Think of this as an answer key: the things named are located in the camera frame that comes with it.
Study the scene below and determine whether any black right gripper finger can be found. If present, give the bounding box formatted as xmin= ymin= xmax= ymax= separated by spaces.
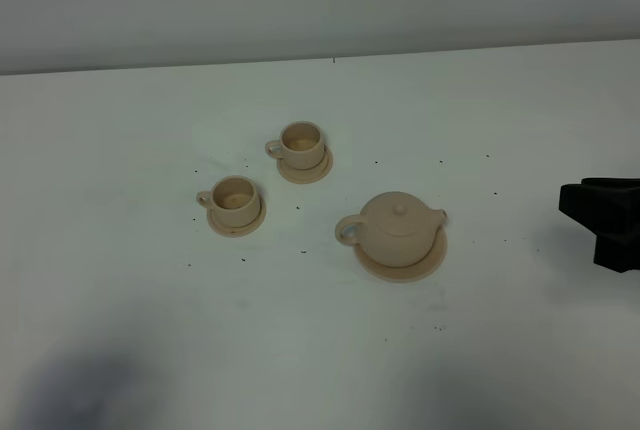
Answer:
xmin=593 ymin=236 xmax=640 ymax=273
xmin=558 ymin=177 xmax=639 ymax=238

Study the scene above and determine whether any beige ceramic teapot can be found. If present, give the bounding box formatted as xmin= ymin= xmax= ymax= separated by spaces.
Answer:
xmin=335 ymin=191 xmax=447 ymax=268

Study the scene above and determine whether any large beige teapot saucer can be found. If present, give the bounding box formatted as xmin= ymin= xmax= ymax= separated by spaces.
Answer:
xmin=353 ymin=227 xmax=448 ymax=283

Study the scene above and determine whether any far beige cup saucer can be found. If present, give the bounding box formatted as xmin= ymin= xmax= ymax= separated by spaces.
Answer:
xmin=277 ymin=147 xmax=333 ymax=185

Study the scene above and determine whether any beige cup saucer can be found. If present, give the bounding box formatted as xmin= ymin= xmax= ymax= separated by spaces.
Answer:
xmin=207 ymin=196 xmax=266 ymax=238
xmin=277 ymin=147 xmax=333 ymax=185

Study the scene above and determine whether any far beige teacup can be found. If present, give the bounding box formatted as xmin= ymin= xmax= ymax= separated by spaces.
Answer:
xmin=265 ymin=121 xmax=325 ymax=170

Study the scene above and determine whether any beige teacup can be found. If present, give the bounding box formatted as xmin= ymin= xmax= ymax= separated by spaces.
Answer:
xmin=196 ymin=175 xmax=259 ymax=211
xmin=265 ymin=121 xmax=325 ymax=170

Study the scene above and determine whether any near beige teacup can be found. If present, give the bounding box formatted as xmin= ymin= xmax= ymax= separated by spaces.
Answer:
xmin=196 ymin=175 xmax=259 ymax=211

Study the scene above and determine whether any near beige cup saucer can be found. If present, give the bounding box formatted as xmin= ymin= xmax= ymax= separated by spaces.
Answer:
xmin=207 ymin=196 xmax=266 ymax=238

